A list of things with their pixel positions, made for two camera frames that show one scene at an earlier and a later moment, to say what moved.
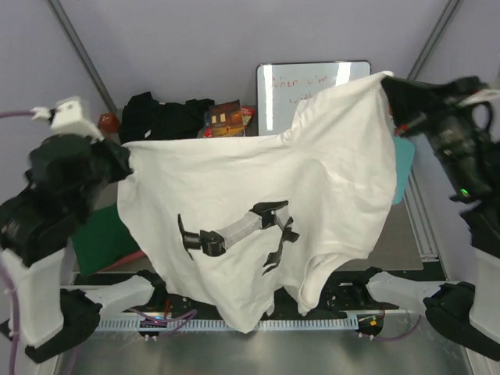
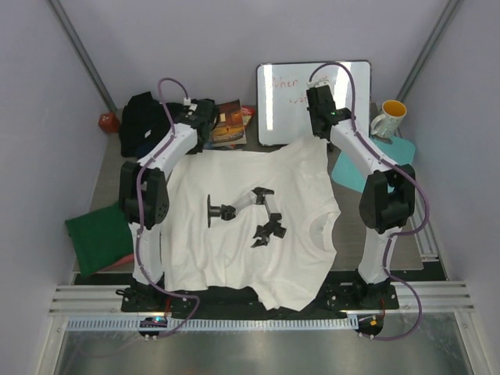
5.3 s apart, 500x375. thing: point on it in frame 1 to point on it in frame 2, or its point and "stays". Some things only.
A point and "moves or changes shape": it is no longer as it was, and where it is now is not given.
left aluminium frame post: (82, 55) stays
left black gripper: (122, 155) to (198, 149)
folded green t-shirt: (102, 239) stays
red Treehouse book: (248, 112) to (230, 130)
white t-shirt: (232, 225) moves or changes shape
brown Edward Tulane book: (226, 119) stays
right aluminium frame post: (435, 40) stays
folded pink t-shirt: (126, 258) stays
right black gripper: (412, 105) to (316, 134)
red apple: (108, 123) stays
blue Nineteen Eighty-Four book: (207, 125) moves or changes shape
